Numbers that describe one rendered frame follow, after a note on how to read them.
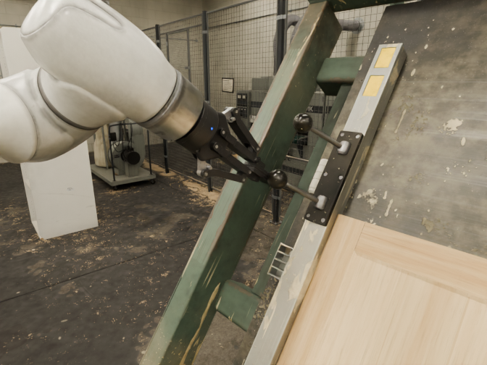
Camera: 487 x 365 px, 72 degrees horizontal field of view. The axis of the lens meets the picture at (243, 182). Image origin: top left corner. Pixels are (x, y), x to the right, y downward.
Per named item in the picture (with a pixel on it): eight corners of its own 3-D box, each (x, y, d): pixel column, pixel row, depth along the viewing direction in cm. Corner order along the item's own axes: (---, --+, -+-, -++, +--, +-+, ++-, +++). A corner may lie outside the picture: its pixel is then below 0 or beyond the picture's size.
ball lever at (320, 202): (317, 213, 67) (261, 184, 64) (324, 196, 68) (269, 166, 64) (327, 214, 64) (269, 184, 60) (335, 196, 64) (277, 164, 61)
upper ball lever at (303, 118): (338, 160, 69) (286, 128, 65) (346, 143, 70) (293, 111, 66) (350, 158, 66) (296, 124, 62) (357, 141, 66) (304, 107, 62)
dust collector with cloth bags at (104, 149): (87, 173, 604) (68, 41, 540) (125, 167, 646) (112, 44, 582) (112, 193, 501) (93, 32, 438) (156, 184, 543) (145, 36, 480)
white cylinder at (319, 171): (324, 163, 75) (310, 195, 74) (319, 157, 73) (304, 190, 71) (336, 165, 73) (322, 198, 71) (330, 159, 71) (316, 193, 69)
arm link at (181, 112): (122, 121, 48) (154, 140, 52) (156, 127, 42) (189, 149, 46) (151, 66, 49) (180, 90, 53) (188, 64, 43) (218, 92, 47)
